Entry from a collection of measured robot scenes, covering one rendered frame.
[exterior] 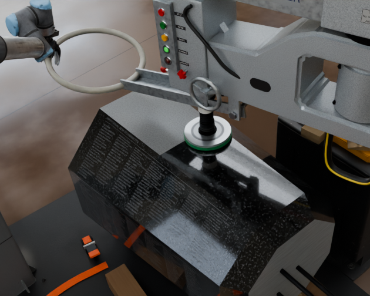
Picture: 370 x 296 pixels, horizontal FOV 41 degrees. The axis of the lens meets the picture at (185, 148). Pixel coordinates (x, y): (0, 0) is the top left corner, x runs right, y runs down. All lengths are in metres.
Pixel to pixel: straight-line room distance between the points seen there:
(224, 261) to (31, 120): 2.51
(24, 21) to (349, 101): 1.41
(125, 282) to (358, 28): 1.77
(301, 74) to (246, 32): 0.30
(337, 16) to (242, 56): 0.41
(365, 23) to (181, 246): 1.13
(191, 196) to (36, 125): 2.19
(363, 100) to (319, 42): 0.23
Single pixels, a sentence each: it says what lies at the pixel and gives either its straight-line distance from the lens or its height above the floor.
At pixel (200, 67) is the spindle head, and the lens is 1.87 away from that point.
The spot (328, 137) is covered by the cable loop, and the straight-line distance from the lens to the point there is 1.86.
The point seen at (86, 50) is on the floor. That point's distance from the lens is 4.80.
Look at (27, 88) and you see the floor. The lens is 4.47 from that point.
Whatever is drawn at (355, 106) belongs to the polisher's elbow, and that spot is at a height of 1.36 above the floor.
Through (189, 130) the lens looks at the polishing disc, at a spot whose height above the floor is 0.90.
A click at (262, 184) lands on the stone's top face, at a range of 2.02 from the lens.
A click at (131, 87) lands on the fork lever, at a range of 2.31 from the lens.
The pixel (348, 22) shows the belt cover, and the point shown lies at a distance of 1.46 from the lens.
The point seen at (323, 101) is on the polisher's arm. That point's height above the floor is 1.29.
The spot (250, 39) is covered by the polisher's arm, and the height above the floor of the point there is 1.44.
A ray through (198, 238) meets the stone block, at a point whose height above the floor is 0.74.
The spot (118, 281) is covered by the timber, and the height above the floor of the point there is 0.13.
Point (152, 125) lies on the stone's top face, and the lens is 2.34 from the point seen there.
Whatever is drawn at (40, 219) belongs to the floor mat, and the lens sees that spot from 3.25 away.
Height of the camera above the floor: 2.34
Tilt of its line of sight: 42 degrees down
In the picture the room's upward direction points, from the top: 7 degrees counter-clockwise
